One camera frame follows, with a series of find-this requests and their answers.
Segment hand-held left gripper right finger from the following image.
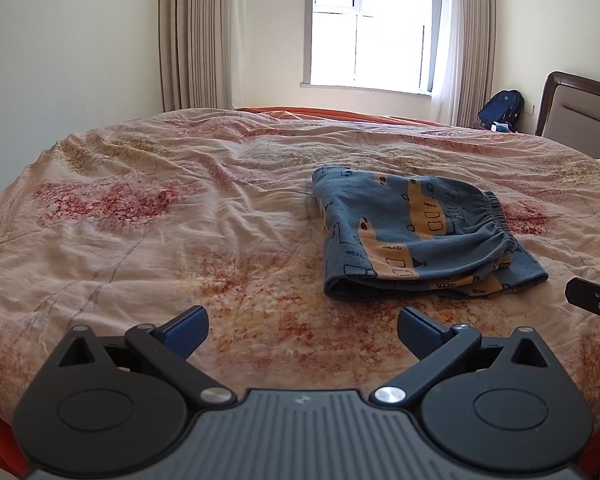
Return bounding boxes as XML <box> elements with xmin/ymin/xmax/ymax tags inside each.
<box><xmin>370</xmin><ymin>306</ymin><xmax>564</xmax><ymax>408</ymax></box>

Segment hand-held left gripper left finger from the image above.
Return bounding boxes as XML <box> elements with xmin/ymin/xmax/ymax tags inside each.
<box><xmin>46</xmin><ymin>305</ymin><xmax>237</xmax><ymax>409</ymax></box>

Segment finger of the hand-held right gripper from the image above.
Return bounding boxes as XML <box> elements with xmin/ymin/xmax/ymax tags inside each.
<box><xmin>564</xmin><ymin>267</ymin><xmax>600</xmax><ymax>347</ymax></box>

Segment blue printed pants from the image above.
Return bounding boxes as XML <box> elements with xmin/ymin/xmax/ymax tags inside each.
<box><xmin>311</xmin><ymin>164</ymin><xmax>550</xmax><ymax>304</ymax></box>

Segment bed with floral cover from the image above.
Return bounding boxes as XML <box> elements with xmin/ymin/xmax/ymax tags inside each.
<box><xmin>0</xmin><ymin>107</ymin><xmax>600</xmax><ymax>438</ymax></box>

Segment brown padded headboard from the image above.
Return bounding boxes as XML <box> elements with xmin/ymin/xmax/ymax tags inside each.
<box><xmin>534</xmin><ymin>70</ymin><xmax>600</xmax><ymax>162</ymax></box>

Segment blue backpack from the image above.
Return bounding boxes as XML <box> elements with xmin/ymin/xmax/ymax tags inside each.
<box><xmin>478</xmin><ymin>89</ymin><xmax>525</xmax><ymax>132</ymax></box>

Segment orange bed sheet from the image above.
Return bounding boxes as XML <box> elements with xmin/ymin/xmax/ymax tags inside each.
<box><xmin>234</xmin><ymin>106</ymin><xmax>447</xmax><ymax>129</ymax></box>

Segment beige curtain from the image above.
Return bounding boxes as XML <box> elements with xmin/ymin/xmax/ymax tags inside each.
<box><xmin>158</xmin><ymin>0</ymin><xmax>247</xmax><ymax>114</ymax></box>
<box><xmin>439</xmin><ymin>0</ymin><xmax>497</xmax><ymax>129</ymax></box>

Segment window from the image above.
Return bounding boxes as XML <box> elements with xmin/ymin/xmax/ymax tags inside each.
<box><xmin>299</xmin><ymin>0</ymin><xmax>445</xmax><ymax>97</ymax></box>

